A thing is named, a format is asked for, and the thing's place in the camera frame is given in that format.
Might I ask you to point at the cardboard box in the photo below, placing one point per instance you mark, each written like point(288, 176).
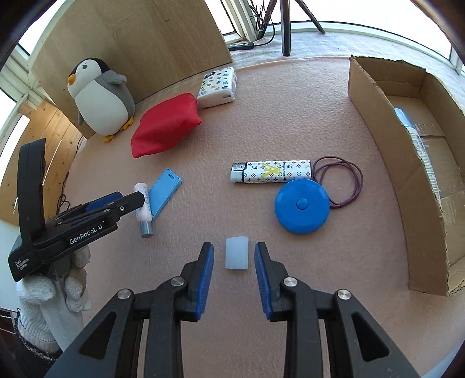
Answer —
point(399, 160)

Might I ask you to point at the light blue case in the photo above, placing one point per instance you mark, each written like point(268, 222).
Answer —
point(163, 192)

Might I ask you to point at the black inline remote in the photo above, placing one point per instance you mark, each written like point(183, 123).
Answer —
point(241, 46)

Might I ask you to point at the penguin plush toy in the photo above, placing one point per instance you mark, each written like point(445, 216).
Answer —
point(101, 105)

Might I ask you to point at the black tripod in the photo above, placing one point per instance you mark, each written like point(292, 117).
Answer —
point(286, 29)

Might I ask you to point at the white spray can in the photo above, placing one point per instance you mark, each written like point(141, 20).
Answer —
point(417, 145)

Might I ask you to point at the white translucent cap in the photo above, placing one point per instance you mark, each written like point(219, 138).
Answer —
point(237, 253)

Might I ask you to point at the pink foam mat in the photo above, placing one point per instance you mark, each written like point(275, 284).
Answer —
point(254, 120)

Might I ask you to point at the patterned tissue pack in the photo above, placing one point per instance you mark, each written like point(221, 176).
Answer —
point(216, 87)

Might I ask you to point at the patterned white lighter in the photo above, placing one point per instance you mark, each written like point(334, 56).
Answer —
point(276, 171)

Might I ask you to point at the blue round tape measure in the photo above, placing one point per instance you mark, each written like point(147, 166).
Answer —
point(301, 205)

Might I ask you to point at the red cloth pouch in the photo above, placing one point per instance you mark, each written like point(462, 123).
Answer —
point(163, 125)

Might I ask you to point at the person's left forearm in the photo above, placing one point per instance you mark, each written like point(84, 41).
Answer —
point(40, 345)

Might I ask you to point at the person's left hand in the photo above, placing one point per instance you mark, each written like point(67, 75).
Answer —
point(47, 298)

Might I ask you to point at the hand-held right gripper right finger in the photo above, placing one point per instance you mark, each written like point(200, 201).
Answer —
point(262, 280)

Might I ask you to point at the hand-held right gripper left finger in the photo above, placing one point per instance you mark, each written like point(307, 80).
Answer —
point(204, 280)

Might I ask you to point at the white lip balm tube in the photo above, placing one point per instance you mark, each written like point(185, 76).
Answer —
point(144, 218)

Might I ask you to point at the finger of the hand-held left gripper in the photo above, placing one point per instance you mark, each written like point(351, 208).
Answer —
point(105, 200)
point(120, 208)

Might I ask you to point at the wooden back board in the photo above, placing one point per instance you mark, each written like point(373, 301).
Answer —
point(152, 43)

